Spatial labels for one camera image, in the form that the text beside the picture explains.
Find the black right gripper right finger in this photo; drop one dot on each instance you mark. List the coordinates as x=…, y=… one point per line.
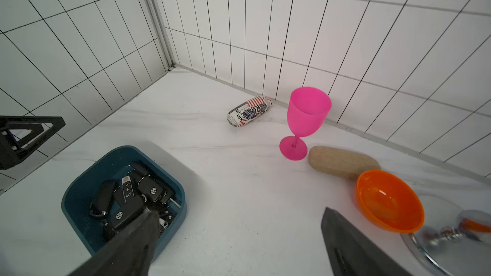
x=352, y=253

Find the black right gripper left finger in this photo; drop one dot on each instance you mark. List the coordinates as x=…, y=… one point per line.
x=129, y=253

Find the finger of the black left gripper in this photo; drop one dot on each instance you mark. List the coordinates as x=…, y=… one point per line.
x=21, y=136

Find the black silver flip key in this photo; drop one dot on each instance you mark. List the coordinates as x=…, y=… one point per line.
x=123, y=217

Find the teal storage box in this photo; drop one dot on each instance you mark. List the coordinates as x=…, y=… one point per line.
x=115, y=190

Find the black Porsche style key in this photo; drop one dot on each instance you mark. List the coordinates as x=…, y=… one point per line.
x=103, y=200

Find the black VW flip key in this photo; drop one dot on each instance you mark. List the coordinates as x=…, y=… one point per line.
x=150, y=188

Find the orange plastic bowl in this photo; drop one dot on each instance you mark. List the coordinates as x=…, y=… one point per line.
x=388, y=202

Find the cork oval block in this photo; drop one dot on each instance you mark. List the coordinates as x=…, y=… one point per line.
x=341, y=162

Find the chrome glass holder stand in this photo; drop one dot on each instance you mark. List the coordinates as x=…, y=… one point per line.
x=452, y=241

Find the pink plastic wine glass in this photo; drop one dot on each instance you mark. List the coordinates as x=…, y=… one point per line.
x=307, y=111

